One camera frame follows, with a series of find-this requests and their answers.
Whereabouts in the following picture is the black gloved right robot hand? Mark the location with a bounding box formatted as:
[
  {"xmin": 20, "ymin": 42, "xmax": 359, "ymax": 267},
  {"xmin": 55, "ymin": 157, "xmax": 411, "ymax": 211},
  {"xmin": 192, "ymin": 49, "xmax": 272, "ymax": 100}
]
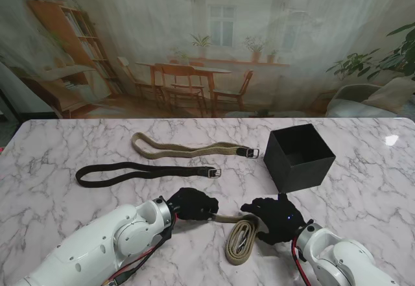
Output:
[{"xmin": 240, "ymin": 193, "xmax": 314, "ymax": 245}]

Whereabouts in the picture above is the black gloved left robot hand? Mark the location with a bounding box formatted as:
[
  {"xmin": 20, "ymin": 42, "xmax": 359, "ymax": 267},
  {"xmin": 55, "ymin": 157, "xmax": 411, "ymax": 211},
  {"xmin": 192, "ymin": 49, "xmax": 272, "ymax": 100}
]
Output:
[{"xmin": 167, "ymin": 187, "xmax": 220, "ymax": 222}]

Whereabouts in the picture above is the black woven belt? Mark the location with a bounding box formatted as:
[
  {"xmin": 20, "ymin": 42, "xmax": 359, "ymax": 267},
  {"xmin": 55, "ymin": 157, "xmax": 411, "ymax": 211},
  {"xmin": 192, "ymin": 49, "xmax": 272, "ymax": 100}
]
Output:
[{"xmin": 75, "ymin": 161, "xmax": 223, "ymax": 189}]

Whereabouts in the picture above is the black square storage box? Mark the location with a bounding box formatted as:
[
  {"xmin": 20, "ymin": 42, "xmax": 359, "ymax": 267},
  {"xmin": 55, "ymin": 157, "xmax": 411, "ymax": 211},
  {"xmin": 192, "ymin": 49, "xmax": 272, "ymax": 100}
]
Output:
[{"xmin": 263, "ymin": 124, "xmax": 337, "ymax": 193}]

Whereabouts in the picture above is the beige braided belt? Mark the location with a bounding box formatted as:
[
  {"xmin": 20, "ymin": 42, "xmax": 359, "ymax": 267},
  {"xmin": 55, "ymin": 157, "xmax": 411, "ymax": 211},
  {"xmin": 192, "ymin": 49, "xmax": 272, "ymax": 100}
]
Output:
[
  {"xmin": 212, "ymin": 213, "xmax": 261, "ymax": 267},
  {"xmin": 130, "ymin": 132, "xmax": 261, "ymax": 160}
]

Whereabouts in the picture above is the printed room scene backdrop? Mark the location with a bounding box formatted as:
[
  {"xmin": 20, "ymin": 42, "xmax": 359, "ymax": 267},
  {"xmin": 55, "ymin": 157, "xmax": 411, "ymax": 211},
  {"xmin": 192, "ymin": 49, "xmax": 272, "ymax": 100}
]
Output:
[{"xmin": 0, "ymin": 0, "xmax": 415, "ymax": 120}]

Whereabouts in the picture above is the red and black cable bundle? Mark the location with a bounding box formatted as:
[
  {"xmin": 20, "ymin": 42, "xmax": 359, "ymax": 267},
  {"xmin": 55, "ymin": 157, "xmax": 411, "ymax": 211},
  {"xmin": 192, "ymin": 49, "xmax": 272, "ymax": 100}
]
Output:
[
  {"xmin": 103, "ymin": 214, "xmax": 179, "ymax": 286},
  {"xmin": 290, "ymin": 239, "xmax": 314, "ymax": 286}
]

